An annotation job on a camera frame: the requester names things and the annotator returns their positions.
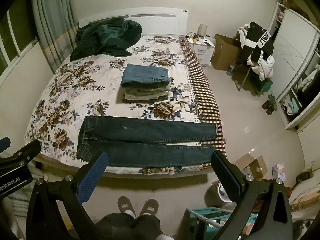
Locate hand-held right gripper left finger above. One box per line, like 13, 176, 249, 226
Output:
26, 151, 108, 240

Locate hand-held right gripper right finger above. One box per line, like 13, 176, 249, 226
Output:
211, 151, 293, 240

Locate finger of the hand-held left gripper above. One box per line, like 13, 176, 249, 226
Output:
0, 140, 42, 165
0, 137, 11, 153

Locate dark blue jeans pants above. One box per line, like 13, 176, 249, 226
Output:
76, 116, 218, 167

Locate round white fan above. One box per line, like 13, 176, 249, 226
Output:
216, 180, 238, 203

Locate small open cardboard box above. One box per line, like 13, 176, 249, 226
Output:
234, 154, 268, 181

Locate person's left grey slipper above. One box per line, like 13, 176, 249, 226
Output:
117, 196, 136, 217

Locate person's grey slipper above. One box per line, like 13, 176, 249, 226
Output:
117, 196, 136, 217
139, 198, 159, 217

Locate teal laundry rack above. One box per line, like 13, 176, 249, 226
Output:
185, 206, 258, 240

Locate person's legs in dark trousers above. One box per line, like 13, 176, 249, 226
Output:
96, 212, 163, 240

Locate person's right grey slipper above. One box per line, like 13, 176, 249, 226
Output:
139, 198, 159, 217

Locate pair of dark slippers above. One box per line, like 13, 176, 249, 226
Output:
262, 94, 278, 116

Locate brown checked blanket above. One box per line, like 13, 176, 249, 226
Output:
179, 36, 227, 168

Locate green storage bin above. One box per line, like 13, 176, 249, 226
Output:
260, 79, 273, 93

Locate dark chair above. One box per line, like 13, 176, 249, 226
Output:
231, 64, 263, 92

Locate bed with floral sheet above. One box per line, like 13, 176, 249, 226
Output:
24, 34, 227, 175

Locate window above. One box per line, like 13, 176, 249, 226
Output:
0, 2, 40, 73

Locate light blue folded jeans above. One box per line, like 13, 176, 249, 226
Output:
121, 64, 170, 88

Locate large cardboard box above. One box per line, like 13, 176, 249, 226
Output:
210, 34, 247, 72

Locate grey green curtain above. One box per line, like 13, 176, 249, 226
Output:
30, 0, 78, 73

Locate white nightstand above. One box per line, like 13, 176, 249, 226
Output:
186, 35, 216, 67

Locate dark green jacket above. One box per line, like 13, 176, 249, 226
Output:
69, 17, 143, 62

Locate white wardrobe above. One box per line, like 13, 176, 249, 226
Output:
267, 1, 320, 130

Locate black and white jacket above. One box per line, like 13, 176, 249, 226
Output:
241, 22, 275, 64

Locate white headboard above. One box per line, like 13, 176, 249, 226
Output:
79, 8, 189, 37

